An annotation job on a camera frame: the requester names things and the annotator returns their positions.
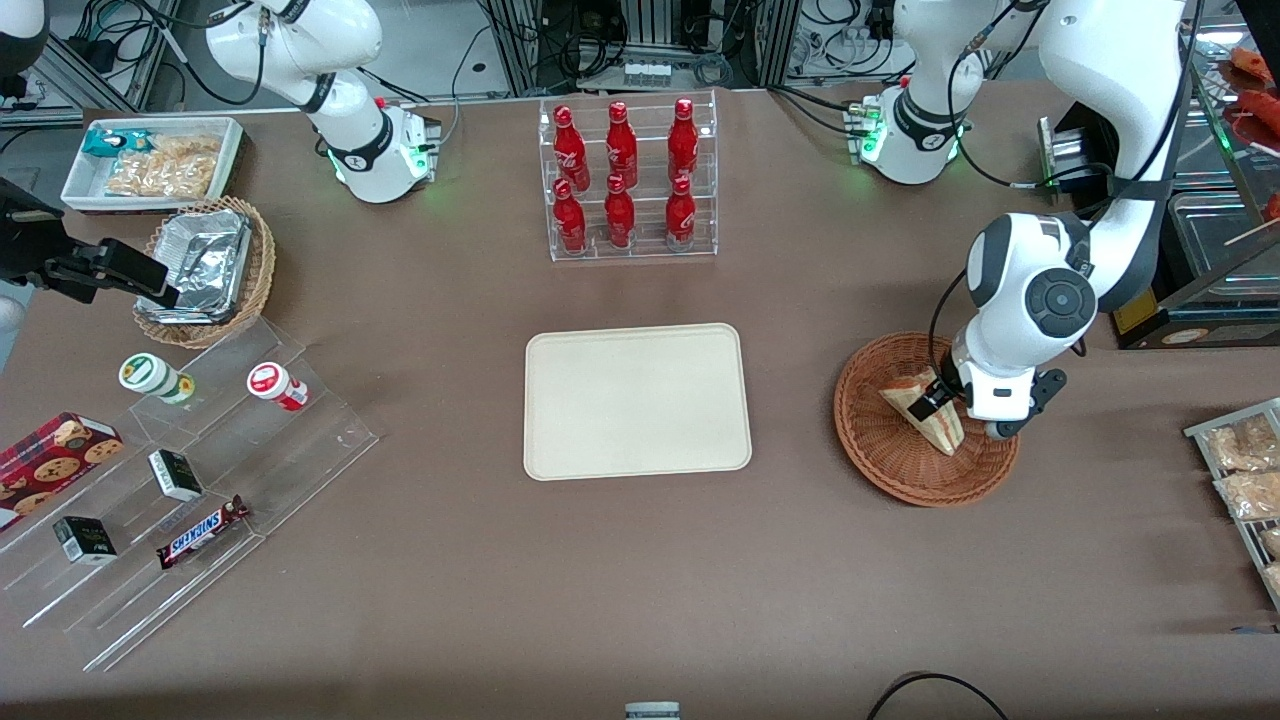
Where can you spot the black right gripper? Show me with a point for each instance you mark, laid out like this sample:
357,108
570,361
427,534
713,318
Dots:
25,245

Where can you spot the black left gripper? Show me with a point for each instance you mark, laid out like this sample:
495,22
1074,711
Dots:
943,384

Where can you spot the triangle sandwich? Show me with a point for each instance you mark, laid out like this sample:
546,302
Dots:
945,435

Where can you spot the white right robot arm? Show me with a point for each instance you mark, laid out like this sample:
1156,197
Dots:
350,150

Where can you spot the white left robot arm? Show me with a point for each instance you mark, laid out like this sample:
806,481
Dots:
1100,60

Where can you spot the brown wicker basket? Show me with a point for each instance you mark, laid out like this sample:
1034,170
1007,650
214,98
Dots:
900,470

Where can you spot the tan wicker basket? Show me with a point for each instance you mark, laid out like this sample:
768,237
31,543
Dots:
262,270

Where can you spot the beige plastic tray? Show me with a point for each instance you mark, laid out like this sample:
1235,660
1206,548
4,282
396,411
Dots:
640,400

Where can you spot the aluminium foil containers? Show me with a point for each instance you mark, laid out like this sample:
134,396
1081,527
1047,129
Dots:
205,260

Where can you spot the white rectangular snack bin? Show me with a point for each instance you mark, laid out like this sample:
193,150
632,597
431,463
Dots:
80,190

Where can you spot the green lid cup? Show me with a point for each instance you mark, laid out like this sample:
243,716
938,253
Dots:
145,373

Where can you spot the clear bag of chips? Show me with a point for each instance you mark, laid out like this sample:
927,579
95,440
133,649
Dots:
170,170

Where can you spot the green snack packet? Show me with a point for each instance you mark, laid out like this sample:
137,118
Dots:
105,142

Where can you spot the red lid cup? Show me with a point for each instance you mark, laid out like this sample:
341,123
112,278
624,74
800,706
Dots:
270,383

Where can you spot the red cookie box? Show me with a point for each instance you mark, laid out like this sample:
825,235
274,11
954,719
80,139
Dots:
50,460

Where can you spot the small black box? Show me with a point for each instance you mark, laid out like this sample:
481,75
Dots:
85,540
175,475

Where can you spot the clear acrylic stepped display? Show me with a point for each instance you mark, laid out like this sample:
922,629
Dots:
280,460

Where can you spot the black food warmer machine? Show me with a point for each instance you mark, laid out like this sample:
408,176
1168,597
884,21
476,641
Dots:
1200,320

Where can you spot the Snickers chocolate bar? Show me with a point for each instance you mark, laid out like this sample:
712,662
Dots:
200,532

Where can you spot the clear bag of fried snacks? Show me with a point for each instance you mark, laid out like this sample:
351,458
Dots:
1240,445
1250,495

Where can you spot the steel warmer pan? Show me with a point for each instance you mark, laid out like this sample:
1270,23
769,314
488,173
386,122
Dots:
1215,240
1205,150

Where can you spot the red cola bottle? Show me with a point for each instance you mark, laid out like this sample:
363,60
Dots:
570,150
569,220
680,215
683,140
621,145
619,215

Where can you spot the clear acrylic bottle rack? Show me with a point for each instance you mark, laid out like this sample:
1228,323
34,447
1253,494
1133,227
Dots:
645,170

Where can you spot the small grey device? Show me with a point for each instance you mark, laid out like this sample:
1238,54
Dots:
652,711

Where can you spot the white power strip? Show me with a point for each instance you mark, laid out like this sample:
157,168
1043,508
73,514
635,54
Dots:
646,72

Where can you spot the aluminium frame equipment rack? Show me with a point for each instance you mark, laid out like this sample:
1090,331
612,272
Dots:
640,30

